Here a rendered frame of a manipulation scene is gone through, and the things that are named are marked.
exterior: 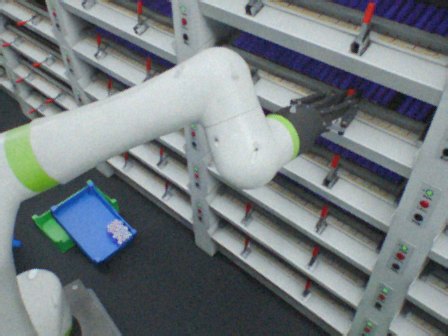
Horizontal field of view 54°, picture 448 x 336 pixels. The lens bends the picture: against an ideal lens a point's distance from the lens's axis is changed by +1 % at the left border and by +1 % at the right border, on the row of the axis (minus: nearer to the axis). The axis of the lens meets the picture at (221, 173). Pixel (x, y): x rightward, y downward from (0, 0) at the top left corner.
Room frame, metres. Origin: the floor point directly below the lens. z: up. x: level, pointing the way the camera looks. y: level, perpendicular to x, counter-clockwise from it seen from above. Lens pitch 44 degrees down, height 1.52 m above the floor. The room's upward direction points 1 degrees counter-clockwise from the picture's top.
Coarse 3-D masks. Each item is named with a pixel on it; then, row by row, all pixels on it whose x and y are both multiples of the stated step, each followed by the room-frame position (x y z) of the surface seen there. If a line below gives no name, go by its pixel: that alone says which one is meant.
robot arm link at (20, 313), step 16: (0, 192) 0.48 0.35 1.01; (0, 208) 0.45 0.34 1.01; (16, 208) 0.49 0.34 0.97; (0, 224) 0.42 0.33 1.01; (0, 240) 0.40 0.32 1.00; (0, 256) 0.38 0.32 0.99; (0, 272) 0.37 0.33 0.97; (0, 288) 0.36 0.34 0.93; (16, 288) 0.39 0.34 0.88; (0, 304) 0.36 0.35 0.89; (16, 304) 0.38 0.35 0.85; (0, 320) 0.35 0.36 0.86; (16, 320) 0.37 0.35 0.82
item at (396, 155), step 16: (224, 32) 1.13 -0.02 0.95; (240, 32) 1.15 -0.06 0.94; (272, 96) 0.91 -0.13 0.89; (288, 96) 0.90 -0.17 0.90; (352, 128) 0.77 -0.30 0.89; (368, 128) 0.76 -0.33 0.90; (384, 128) 0.75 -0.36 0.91; (352, 144) 0.74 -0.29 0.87; (368, 144) 0.72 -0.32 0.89; (384, 144) 0.71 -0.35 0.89; (400, 144) 0.70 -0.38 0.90; (416, 144) 0.69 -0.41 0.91; (384, 160) 0.69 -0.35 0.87; (400, 160) 0.67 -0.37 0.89
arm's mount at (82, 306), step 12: (72, 288) 0.69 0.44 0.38; (84, 288) 0.69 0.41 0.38; (72, 300) 0.65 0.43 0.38; (84, 300) 0.65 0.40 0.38; (72, 312) 0.62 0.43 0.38; (84, 312) 0.62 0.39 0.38; (96, 312) 0.62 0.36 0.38; (84, 324) 0.58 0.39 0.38; (96, 324) 0.58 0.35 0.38; (108, 324) 0.58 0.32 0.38
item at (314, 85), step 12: (228, 48) 1.07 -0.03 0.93; (252, 60) 1.01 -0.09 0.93; (264, 60) 1.00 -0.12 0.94; (276, 72) 0.96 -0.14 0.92; (288, 72) 0.94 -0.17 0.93; (300, 84) 0.92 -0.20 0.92; (312, 84) 0.89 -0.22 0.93; (324, 84) 0.88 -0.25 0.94; (360, 108) 0.81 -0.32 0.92; (372, 108) 0.79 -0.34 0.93; (384, 108) 0.78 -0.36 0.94; (372, 120) 0.77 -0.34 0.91; (384, 120) 0.77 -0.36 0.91; (396, 120) 0.75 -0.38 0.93; (408, 120) 0.74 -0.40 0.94; (420, 132) 0.71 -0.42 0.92
